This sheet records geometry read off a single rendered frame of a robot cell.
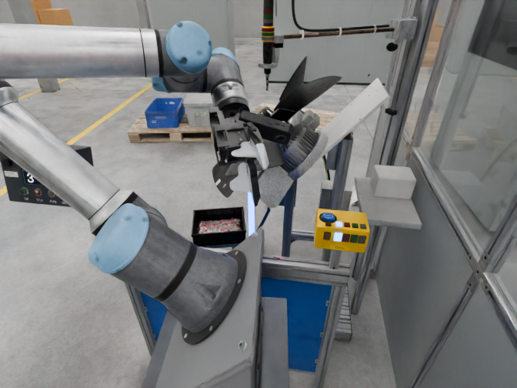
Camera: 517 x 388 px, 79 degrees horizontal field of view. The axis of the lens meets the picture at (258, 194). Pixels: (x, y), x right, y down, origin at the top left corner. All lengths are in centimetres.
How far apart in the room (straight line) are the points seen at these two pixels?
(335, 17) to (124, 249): 636
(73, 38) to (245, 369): 53
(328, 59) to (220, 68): 608
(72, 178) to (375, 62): 655
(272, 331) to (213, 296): 28
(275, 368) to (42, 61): 71
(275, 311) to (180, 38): 64
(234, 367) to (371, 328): 169
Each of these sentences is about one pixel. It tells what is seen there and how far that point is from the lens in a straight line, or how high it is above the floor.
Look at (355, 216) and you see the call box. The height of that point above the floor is 107.
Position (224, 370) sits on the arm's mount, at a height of 125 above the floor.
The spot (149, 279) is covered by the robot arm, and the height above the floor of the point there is 130.
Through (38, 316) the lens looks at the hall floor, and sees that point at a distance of 246.
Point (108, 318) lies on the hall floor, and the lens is 225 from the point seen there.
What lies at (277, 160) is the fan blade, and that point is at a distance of 109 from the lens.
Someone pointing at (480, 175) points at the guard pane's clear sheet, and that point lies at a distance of 122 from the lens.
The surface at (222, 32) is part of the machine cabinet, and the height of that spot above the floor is 75.
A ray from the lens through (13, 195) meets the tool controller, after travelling 135.
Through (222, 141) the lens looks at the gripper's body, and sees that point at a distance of 61.
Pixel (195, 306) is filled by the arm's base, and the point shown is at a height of 125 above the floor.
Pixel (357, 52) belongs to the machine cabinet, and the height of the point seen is 61.
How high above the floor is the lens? 169
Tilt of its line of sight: 34 degrees down
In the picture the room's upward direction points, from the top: straight up
